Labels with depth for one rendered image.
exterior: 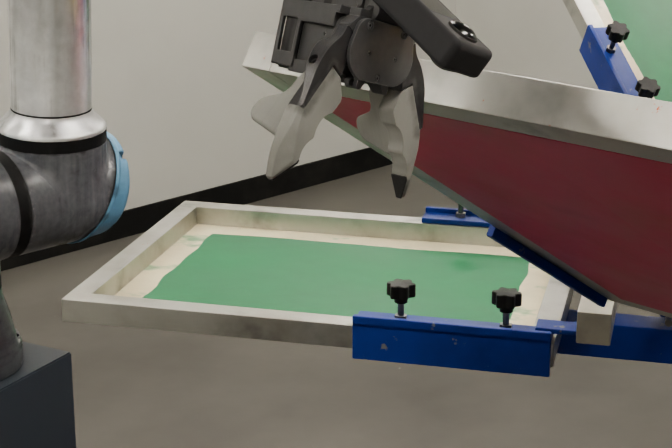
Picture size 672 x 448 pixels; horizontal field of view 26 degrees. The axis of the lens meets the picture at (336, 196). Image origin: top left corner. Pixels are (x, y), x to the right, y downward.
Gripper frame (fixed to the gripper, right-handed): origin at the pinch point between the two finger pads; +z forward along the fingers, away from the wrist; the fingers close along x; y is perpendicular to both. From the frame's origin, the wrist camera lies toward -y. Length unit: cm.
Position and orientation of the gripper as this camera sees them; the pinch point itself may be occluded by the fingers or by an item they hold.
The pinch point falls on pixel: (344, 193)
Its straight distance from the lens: 111.0
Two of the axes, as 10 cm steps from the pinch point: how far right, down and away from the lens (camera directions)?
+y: -7.2, -1.9, 6.7
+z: -2.0, 9.8, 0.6
